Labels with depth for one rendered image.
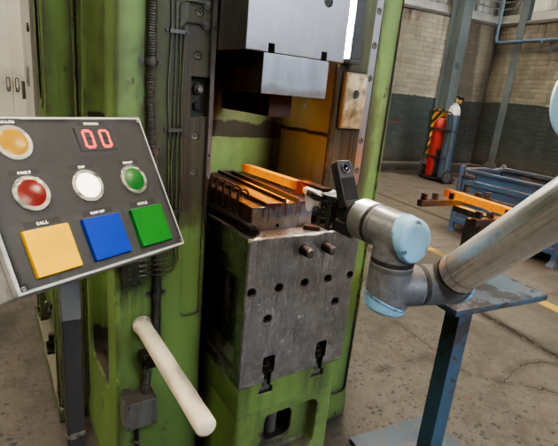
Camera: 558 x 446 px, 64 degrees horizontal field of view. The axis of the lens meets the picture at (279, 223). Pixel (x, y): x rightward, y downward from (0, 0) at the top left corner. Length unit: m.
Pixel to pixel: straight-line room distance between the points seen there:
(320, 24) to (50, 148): 0.72
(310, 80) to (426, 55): 8.25
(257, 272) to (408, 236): 0.44
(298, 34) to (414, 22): 8.06
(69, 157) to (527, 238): 0.78
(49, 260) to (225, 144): 0.99
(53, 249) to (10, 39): 5.63
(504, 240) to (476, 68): 9.58
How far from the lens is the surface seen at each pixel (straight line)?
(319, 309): 1.36
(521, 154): 9.94
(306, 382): 1.48
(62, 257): 0.78
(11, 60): 6.34
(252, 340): 1.26
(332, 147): 1.46
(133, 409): 1.41
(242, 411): 1.39
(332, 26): 1.25
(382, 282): 0.94
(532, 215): 0.82
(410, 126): 9.33
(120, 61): 1.15
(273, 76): 1.15
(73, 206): 0.82
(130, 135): 0.95
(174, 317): 1.36
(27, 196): 0.79
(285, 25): 1.17
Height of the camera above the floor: 1.28
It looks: 16 degrees down
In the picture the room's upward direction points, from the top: 5 degrees clockwise
